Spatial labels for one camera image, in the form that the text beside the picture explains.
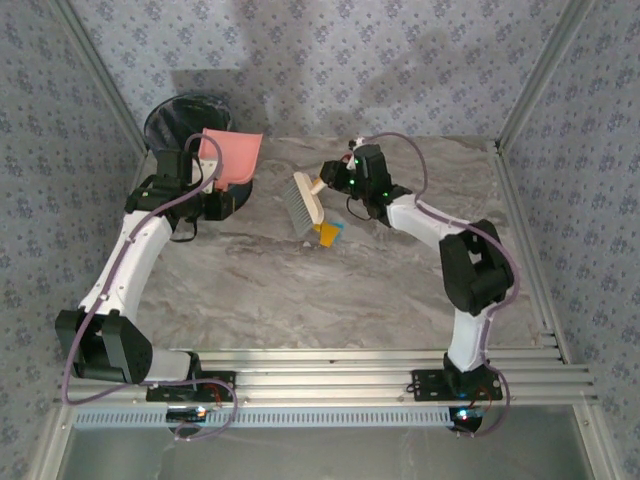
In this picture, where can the pink plastic dustpan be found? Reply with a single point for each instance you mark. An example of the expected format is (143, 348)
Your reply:
(235, 160)

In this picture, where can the cream hand brush grey bristles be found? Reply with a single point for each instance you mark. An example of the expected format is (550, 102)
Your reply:
(300, 210)

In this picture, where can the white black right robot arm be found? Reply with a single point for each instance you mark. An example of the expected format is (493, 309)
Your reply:
(415, 220)

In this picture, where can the shiny plastic bin liner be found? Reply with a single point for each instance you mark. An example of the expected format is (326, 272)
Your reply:
(180, 120)

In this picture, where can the blue paper scrap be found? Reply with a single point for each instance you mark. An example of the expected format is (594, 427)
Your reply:
(340, 227)

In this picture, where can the orange paper scrap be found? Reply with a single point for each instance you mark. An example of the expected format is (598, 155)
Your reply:
(329, 237)

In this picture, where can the dark bin with deer print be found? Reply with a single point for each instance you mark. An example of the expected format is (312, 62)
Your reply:
(244, 192)

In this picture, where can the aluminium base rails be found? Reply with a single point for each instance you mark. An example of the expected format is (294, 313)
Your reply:
(320, 380)

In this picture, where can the small controller board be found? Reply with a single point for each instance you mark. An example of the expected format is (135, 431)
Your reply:
(465, 420)
(187, 414)

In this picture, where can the grey metal sheet panel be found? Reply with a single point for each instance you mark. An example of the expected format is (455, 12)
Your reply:
(320, 455)

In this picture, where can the aluminium frame post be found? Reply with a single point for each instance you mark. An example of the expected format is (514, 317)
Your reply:
(103, 80)
(542, 75)

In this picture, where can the aluminium side rail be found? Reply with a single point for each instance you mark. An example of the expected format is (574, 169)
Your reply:
(522, 225)

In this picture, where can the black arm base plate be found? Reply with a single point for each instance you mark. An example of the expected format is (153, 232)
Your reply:
(160, 396)
(425, 387)

